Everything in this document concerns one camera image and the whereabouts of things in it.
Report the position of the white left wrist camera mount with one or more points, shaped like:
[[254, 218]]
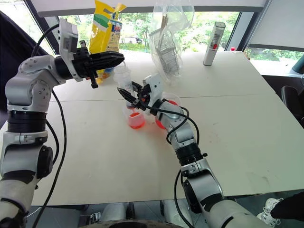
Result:
[[69, 40]]

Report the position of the silver robot leg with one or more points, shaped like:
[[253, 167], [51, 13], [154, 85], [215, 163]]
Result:
[[114, 212], [174, 212]]

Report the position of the blue white printed packet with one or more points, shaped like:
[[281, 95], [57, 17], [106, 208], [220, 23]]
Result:
[[115, 35]]

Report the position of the black trouser leg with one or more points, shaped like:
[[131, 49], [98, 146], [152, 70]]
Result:
[[289, 206]]

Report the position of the teal rounded object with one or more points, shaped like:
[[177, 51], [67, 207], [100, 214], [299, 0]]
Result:
[[298, 65]]

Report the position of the dark chair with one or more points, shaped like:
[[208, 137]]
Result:
[[292, 97]]

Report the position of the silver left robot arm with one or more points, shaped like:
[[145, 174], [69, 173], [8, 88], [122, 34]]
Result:
[[26, 78]]

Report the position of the small red cap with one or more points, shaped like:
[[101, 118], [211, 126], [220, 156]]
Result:
[[232, 49]]

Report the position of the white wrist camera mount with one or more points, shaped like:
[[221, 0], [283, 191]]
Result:
[[155, 86], [69, 40]]

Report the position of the white cylindrical bottle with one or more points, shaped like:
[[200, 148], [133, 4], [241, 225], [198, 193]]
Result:
[[212, 45]]

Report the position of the clear cup with red liquid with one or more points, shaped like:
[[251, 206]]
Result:
[[174, 98], [136, 121]]

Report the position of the yellow snack bag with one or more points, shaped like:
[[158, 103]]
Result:
[[101, 35]]

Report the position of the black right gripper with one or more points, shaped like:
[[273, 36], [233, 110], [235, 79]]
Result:
[[142, 98]]

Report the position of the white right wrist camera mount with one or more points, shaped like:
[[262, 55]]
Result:
[[155, 86]]

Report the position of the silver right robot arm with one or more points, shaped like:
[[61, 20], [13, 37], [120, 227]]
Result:
[[204, 175]]

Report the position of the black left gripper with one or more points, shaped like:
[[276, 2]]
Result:
[[82, 63]]

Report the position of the white sneaker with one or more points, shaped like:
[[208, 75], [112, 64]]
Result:
[[269, 211]]

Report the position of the dark fabric cover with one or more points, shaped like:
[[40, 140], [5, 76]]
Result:
[[14, 47]]

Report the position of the clear plastic bag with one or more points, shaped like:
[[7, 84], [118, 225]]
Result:
[[183, 28]]

